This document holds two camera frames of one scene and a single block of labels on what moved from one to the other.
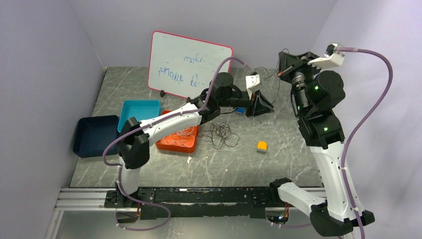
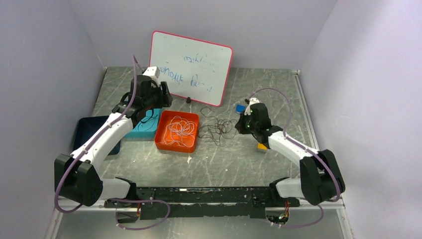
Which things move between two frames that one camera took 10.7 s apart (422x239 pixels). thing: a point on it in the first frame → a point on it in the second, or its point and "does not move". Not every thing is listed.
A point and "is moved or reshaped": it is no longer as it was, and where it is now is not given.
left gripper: [262, 105] → [165, 100]
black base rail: [195, 203] does not move
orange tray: [185, 141] does not move
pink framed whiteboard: [183, 66] does not move
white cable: [185, 136] does not move
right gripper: [289, 63] → [239, 125]
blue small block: [241, 110] does not move
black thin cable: [278, 80] → [151, 117]
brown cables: [220, 134] is moved or reshaped
